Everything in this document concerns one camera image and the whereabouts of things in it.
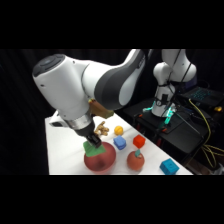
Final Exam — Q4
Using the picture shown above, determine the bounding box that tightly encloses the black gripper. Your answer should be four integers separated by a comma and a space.
79, 126, 103, 149

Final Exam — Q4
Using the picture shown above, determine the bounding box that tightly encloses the gold camera mounting bracket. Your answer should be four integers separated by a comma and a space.
87, 97, 115, 120

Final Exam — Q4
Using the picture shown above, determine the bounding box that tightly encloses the pink bowl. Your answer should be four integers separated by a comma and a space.
83, 141, 118, 175

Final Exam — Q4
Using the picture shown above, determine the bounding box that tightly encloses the yellow cable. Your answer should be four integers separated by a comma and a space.
187, 98, 224, 169

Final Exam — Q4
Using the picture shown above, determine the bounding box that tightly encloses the green triangle block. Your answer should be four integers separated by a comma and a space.
82, 140, 107, 158

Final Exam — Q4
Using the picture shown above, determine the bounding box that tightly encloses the blue studded cube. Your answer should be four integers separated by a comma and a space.
159, 158, 180, 176

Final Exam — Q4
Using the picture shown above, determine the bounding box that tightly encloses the orange toy fruit teal stem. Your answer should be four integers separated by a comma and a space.
126, 149, 146, 172

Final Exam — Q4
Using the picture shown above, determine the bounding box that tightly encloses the yellow ball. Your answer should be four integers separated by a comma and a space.
113, 125, 125, 136

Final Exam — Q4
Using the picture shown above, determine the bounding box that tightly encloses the brown plush toy animal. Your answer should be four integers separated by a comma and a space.
94, 121, 111, 137

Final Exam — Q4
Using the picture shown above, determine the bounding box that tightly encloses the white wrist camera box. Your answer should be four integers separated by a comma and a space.
49, 112, 67, 128

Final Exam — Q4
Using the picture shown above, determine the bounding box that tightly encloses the black laptop lit keyboard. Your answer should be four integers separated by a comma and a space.
181, 86, 224, 108

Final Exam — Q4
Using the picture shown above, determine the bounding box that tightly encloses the black curtain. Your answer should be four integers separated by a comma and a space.
0, 49, 224, 176

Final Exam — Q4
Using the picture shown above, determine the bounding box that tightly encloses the black robot stand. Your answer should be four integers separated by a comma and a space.
123, 97, 214, 165

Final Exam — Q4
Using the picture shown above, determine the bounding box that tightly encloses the red cube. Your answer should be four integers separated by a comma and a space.
132, 134, 147, 150

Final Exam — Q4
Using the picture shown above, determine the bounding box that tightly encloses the blue stacked block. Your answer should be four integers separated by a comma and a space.
113, 135, 127, 151

